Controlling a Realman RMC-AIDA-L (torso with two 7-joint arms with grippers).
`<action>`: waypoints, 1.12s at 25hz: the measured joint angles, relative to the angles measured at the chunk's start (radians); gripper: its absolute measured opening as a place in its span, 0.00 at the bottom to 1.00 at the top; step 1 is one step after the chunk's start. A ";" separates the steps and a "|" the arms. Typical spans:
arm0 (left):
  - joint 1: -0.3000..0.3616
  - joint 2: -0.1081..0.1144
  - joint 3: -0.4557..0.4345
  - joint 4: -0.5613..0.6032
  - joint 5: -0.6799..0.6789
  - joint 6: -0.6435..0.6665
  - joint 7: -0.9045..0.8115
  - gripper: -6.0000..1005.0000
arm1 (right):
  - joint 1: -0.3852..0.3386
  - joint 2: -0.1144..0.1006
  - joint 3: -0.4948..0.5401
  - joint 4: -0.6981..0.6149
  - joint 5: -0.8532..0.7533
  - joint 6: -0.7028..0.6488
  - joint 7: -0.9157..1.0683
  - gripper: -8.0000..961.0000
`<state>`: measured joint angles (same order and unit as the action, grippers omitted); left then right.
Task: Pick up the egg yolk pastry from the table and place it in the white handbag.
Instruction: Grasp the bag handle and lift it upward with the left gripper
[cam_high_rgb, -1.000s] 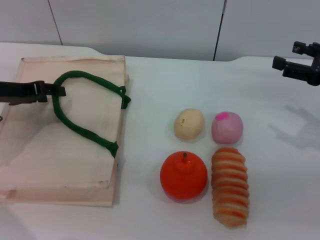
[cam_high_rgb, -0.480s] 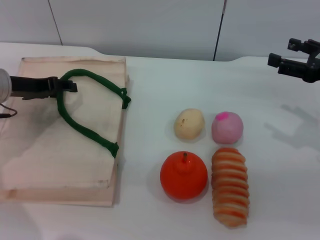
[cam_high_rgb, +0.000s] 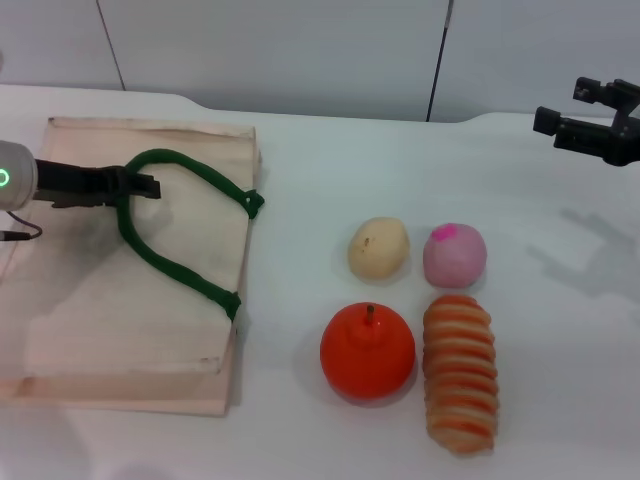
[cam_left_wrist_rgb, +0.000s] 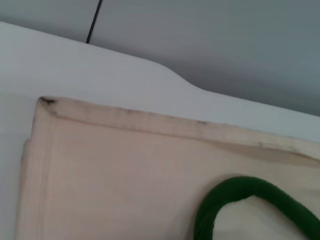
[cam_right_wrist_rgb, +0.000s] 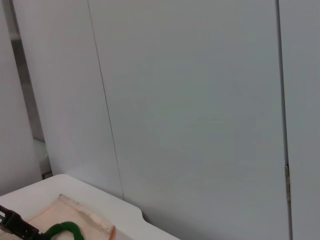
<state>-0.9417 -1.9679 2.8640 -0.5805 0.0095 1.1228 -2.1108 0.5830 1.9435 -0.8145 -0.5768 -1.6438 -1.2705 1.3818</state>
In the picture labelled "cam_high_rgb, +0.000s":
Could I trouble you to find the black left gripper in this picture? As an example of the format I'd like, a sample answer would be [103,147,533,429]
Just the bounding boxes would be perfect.
[32,159,162,209]

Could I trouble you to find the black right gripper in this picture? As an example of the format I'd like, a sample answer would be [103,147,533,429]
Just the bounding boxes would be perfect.
[533,77,640,167]

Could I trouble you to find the white canvas handbag green handles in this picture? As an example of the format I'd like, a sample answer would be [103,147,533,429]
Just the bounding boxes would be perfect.
[0,117,266,417]

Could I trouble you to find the beige potato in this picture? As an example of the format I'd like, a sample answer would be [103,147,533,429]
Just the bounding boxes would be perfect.
[347,216,411,280]

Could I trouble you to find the thin dark vertical pole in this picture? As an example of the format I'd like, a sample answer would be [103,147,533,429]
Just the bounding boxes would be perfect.
[425,0,455,123]

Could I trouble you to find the pink round peach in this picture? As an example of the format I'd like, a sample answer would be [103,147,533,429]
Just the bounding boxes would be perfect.
[422,222,488,289]

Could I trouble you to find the orange red toy apple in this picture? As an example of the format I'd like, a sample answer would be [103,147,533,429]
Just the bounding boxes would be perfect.
[319,301,416,400]

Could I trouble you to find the orange striped bread loaf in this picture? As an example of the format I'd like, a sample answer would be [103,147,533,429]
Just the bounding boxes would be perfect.
[422,294,501,456]

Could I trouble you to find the dark left arm cable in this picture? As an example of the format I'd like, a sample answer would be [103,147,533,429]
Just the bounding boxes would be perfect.
[0,209,44,244]

